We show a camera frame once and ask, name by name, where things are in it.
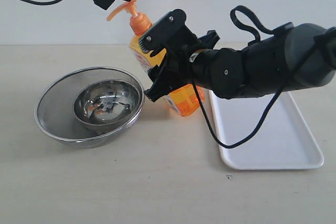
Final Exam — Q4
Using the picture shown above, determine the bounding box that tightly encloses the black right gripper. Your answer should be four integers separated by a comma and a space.
144, 30, 219, 102

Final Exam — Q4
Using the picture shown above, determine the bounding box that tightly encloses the orange pump soap bottle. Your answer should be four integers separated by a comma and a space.
107, 0, 200, 116

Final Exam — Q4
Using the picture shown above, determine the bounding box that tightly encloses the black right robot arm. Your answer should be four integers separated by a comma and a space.
145, 23, 335, 101

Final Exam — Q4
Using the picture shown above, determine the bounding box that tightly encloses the small stainless steel bowl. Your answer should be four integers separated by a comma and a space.
73, 80, 142, 133

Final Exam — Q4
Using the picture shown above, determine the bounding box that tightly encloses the steel mesh colander basket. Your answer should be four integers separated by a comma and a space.
34, 67, 145, 148

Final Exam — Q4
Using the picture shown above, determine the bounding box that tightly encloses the white rectangular plastic tray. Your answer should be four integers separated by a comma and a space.
209, 92, 324, 170

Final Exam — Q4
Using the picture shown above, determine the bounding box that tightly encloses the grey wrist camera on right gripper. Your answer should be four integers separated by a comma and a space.
139, 9, 186, 54

